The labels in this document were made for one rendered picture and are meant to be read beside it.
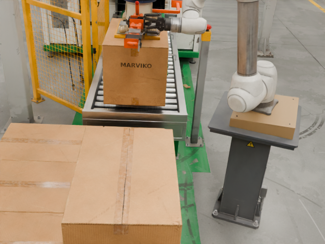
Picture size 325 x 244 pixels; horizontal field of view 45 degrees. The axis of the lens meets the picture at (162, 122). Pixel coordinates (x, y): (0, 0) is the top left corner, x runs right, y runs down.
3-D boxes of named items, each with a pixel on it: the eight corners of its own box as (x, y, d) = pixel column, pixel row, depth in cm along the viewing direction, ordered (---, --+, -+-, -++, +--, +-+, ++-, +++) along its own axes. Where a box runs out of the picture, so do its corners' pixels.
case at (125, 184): (89, 193, 200) (85, 126, 180) (167, 194, 202) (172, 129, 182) (68, 299, 149) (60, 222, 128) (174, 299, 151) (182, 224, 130)
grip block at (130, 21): (128, 24, 239) (129, 15, 236) (145, 25, 239) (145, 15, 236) (127, 28, 231) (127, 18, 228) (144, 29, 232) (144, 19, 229)
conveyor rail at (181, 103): (167, 32, 472) (168, 16, 462) (171, 32, 472) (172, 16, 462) (177, 138, 274) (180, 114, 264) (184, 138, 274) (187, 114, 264)
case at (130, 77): (112, 68, 306) (111, 17, 286) (163, 71, 308) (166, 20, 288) (103, 104, 254) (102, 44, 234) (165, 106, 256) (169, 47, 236)
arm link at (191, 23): (180, 38, 236) (180, 20, 242) (205, 39, 237) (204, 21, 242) (181, 26, 227) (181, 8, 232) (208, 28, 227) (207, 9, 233)
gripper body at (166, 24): (171, 19, 228) (155, 18, 228) (170, 33, 232) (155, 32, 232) (171, 15, 234) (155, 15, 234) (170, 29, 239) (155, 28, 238)
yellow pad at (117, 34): (119, 22, 276) (119, 15, 274) (133, 23, 276) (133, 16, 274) (113, 38, 247) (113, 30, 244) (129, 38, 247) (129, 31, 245)
